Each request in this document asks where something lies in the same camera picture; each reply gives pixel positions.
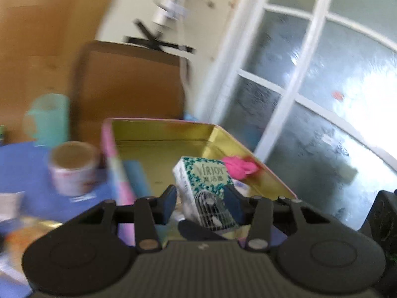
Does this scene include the blue tablecloth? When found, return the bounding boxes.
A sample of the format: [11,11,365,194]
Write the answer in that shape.
[0,141,137,298]

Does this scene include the pink fluffy ball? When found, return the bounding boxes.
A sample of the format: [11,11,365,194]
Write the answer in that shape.
[222,156,259,181]

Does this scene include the labelled tin can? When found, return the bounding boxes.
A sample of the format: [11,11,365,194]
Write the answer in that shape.
[47,142,101,197]

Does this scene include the white packet with blue print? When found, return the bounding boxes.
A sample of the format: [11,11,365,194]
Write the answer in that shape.
[232,178,252,196]

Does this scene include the black oval object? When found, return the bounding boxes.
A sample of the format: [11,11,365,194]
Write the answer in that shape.
[178,220,228,241]

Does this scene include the white framed frosted window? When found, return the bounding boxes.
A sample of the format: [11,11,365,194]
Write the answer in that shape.
[192,0,397,233]

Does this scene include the pink tin box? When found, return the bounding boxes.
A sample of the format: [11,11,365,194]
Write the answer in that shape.
[101,117,298,249]

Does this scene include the white power strip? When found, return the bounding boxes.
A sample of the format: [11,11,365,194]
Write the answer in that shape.
[148,0,193,35]

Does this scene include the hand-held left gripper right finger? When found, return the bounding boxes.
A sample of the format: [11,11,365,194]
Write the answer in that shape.
[223,186,337,252]

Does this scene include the brown woven chair back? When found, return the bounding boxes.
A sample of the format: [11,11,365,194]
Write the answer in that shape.
[70,40,187,145]

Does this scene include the green plastic cup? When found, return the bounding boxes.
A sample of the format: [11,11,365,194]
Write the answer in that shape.
[23,94,70,147]

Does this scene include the yellow printed card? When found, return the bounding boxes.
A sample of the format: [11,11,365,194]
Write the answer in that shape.
[5,219,64,257]

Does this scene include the floral white tissue pack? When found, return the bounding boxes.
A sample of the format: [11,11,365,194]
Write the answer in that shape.
[173,157,241,233]

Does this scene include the white power cable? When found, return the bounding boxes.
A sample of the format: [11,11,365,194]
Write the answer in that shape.
[179,48,195,101]

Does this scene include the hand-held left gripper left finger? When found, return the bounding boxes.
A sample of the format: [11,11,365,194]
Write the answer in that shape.
[66,185,178,254]

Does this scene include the wooden board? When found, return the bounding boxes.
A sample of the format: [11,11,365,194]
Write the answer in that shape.
[0,0,122,145]

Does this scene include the black tape cross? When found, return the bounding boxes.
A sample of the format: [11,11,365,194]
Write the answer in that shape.
[123,20,197,54]

